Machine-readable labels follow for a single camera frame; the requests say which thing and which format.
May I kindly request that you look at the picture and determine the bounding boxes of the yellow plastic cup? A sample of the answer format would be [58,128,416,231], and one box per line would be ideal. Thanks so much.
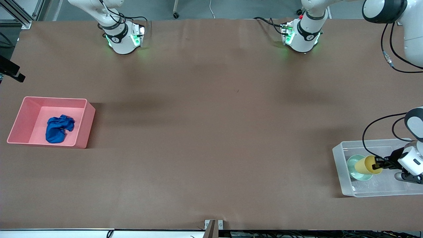
[356,155,383,175]

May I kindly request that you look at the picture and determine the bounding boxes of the mint green bowl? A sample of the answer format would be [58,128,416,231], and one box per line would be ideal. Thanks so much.
[347,154,374,181]

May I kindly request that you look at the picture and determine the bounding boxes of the blue cloth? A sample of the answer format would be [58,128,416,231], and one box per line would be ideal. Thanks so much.
[45,115,75,144]

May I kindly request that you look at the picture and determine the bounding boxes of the clear plastic box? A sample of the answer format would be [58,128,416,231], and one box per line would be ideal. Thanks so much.
[332,138,423,198]

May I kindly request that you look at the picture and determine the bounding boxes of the pink plastic bin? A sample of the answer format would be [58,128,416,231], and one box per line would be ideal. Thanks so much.
[7,96,96,149]

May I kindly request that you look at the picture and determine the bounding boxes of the white table edge bar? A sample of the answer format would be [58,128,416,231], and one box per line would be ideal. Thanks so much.
[0,228,206,238]

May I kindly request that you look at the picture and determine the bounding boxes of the aluminium frame profile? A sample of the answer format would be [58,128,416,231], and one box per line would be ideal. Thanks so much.
[0,0,45,29]

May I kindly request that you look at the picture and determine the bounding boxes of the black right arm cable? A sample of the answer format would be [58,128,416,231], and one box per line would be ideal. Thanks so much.
[96,0,128,32]

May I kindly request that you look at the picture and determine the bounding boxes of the grey metal table bracket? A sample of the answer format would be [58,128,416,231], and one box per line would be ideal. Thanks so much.
[204,219,224,238]

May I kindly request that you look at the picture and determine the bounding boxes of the black left base cable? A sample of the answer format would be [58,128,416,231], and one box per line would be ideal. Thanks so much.
[253,17,285,34]

